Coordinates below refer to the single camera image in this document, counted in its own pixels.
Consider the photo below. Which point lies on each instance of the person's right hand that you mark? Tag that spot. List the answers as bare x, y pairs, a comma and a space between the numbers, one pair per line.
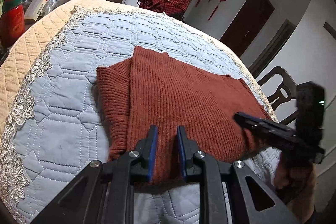
302, 180

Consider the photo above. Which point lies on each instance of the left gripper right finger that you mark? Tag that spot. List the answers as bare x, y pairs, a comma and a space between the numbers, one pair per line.
229, 192

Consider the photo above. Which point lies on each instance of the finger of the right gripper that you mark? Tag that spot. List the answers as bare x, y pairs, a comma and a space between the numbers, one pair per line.
274, 134

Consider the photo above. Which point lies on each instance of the dark wooden chair right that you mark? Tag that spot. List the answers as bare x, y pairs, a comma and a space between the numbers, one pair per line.
280, 92

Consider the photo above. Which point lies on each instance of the quilted blue beige table cover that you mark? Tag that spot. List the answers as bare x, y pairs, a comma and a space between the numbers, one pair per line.
51, 125

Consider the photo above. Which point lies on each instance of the rust red knit sweater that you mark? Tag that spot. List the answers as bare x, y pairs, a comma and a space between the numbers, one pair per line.
152, 88

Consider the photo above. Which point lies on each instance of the red reindeer bottle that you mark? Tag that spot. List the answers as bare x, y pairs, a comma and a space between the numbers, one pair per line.
12, 22

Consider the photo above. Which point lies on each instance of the dark wooden door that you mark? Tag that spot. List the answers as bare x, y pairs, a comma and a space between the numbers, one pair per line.
244, 28

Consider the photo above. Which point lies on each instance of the white medicine box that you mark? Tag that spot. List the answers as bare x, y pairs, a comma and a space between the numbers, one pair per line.
39, 8

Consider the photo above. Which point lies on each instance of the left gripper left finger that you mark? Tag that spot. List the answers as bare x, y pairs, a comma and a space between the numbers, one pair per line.
104, 192

